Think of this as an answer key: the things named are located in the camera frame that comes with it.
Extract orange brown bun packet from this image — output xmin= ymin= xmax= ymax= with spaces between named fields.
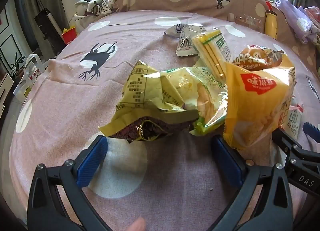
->
xmin=231 ymin=44 xmax=285 ymax=72

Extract pink polka dot bedsheet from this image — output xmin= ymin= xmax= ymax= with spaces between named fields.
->
xmin=10 ymin=9 xmax=320 ymax=231

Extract potted plant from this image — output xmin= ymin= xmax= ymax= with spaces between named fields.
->
xmin=7 ymin=52 xmax=27 ymax=81

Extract yellow orange snack packet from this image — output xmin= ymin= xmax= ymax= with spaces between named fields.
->
xmin=222 ymin=61 xmax=297 ymax=150

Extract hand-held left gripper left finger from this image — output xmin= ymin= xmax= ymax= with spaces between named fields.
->
xmin=27 ymin=135 xmax=113 ymax=231

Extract white grey snack packet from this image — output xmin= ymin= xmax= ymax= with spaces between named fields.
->
xmin=164 ymin=23 xmax=188 ymax=38

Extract white barcode snack packet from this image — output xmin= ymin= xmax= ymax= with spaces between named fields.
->
xmin=176 ymin=24 xmax=208 ymax=57

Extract pink orange cloth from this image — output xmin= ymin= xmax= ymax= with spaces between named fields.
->
xmin=304 ymin=6 xmax=320 ymax=21

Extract red fries box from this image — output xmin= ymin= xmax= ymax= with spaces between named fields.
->
xmin=62 ymin=27 xmax=78 ymax=45

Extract dark purple snack packet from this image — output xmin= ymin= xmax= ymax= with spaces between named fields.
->
xmin=110 ymin=116 xmax=193 ymax=144

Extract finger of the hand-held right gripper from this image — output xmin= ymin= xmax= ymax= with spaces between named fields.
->
xmin=302 ymin=122 xmax=320 ymax=144
xmin=272 ymin=128 xmax=304 ymax=159

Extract yellow bottle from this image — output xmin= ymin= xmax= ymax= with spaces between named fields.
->
xmin=264 ymin=9 xmax=278 ymax=39

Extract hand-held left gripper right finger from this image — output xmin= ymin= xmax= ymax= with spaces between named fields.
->
xmin=211 ymin=135 xmax=293 ymax=231

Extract white black striped cloth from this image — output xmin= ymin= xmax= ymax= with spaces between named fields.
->
xmin=74 ymin=0 xmax=115 ymax=24

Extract olive yellow snack packet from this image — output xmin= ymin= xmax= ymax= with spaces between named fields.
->
xmin=99 ymin=61 xmax=198 ymax=138

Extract black upright vacuum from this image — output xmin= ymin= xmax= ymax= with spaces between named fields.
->
xmin=22 ymin=0 xmax=65 ymax=49

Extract clear plastic bottle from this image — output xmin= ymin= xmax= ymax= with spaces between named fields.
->
xmin=229 ymin=12 xmax=265 ymax=25

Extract person's left hand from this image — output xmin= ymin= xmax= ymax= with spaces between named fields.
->
xmin=124 ymin=217 xmax=147 ymax=231

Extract white snack packet pink trim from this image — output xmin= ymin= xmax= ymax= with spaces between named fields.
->
xmin=281 ymin=96 xmax=304 ymax=139

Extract purple dotted cloth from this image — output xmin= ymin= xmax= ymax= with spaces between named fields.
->
xmin=275 ymin=0 xmax=320 ymax=44

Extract white carrier bag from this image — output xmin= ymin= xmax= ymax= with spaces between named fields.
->
xmin=14 ymin=54 xmax=50 ymax=102

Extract yellow green cracker packet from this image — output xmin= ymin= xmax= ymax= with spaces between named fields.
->
xmin=191 ymin=29 xmax=232 ymax=79

